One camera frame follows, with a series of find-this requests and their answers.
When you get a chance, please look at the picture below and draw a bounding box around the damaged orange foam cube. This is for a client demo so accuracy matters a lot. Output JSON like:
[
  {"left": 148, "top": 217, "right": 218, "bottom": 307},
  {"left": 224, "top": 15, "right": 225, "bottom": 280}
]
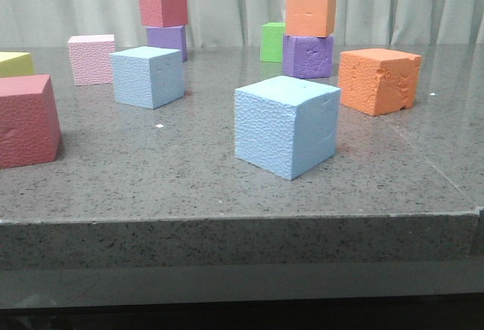
[{"left": 338, "top": 48, "right": 422, "bottom": 116}]

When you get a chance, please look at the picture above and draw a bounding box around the yellow foam cube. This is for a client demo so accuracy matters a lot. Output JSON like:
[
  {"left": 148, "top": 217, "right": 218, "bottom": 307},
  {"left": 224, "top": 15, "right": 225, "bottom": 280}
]
[{"left": 0, "top": 51, "right": 35, "bottom": 77}]

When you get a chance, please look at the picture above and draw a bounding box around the pink foam cube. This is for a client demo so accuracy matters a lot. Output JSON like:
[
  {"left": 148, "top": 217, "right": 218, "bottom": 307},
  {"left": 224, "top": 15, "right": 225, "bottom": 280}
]
[{"left": 67, "top": 34, "right": 115, "bottom": 86}]

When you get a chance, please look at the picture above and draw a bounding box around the stacked red foam cube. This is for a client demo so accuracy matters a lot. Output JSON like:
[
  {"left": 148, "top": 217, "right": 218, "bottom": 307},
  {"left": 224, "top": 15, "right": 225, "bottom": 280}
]
[{"left": 138, "top": 0, "right": 188, "bottom": 27}]

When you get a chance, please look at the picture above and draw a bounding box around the right purple foam cube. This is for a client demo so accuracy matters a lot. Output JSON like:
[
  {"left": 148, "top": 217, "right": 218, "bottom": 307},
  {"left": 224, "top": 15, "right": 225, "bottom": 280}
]
[{"left": 282, "top": 35, "right": 334, "bottom": 79}]

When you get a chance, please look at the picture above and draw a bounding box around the left purple foam cube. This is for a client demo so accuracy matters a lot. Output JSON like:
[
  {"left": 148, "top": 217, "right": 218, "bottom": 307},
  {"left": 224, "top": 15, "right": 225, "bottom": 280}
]
[{"left": 146, "top": 25, "right": 188, "bottom": 61}]

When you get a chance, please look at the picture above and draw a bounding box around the stacked orange foam cube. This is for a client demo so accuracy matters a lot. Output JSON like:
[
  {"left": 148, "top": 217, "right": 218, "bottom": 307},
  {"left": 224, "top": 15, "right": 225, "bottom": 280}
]
[{"left": 285, "top": 0, "right": 337, "bottom": 37}]

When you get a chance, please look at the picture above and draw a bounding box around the large red foam cube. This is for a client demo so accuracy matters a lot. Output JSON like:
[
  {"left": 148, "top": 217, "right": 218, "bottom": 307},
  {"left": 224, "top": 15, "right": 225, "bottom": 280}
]
[{"left": 1, "top": 74, "right": 61, "bottom": 169}]

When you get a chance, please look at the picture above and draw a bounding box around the green foam cube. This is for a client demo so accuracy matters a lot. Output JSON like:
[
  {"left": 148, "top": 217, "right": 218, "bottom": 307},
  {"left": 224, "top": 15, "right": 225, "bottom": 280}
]
[{"left": 260, "top": 22, "right": 285, "bottom": 63}]

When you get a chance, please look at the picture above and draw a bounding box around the light blue foam cube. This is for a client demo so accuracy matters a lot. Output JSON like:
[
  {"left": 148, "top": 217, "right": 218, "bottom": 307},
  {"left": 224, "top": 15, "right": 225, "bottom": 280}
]
[
  {"left": 234, "top": 76, "right": 341, "bottom": 180},
  {"left": 110, "top": 46, "right": 185, "bottom": 109}
]

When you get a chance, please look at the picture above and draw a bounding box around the purple foam cube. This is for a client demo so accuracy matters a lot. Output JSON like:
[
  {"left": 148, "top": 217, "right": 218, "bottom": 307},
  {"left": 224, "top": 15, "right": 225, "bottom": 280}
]
[
  {"left": 146, "top": 25, "right": 188, "bottom": 61},
  {"left": 282, "top": 35, "right": 334, "bottom": 79}
]

